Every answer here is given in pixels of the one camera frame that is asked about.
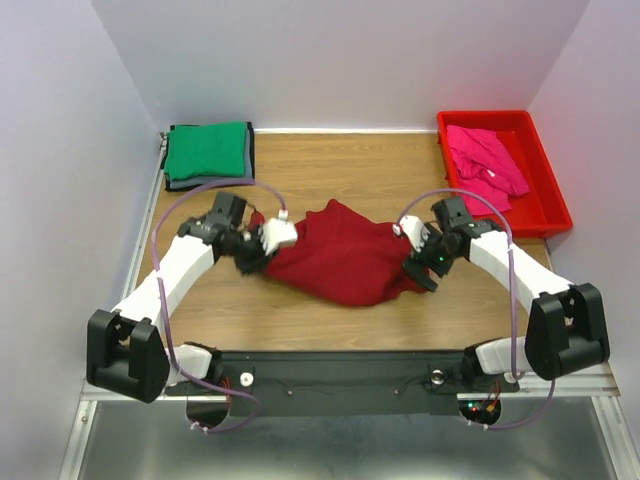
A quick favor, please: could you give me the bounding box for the folded green t shirt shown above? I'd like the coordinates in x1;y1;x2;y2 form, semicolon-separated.
163;121;247;181

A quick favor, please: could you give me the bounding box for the red plastic bin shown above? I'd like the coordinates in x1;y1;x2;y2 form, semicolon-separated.
437;110;573;239

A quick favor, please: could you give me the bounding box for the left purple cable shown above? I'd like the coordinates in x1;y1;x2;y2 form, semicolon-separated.
149;179;290;435

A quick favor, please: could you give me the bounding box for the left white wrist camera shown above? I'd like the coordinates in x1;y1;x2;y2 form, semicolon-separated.
259;210;298;256

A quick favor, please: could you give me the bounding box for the dark red t shirt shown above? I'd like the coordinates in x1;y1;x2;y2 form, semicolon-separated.
255;199;426;307

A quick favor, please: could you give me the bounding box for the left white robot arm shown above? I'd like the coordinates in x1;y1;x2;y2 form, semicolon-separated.
86;192;275;403

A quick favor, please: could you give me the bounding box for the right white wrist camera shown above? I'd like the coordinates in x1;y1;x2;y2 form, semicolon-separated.
392;215;432;253

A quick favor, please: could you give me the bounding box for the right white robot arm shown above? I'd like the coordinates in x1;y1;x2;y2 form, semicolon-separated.
393;197;610;383

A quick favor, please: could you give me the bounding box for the aluminium rail frame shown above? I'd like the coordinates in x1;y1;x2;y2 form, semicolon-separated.
58;130;624;480

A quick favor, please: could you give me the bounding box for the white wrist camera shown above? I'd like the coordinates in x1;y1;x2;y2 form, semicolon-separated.
392;215;432;253
259;210;298;256

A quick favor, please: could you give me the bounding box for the pink t shirt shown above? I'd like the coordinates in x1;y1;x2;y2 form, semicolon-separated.
445;125;530;212

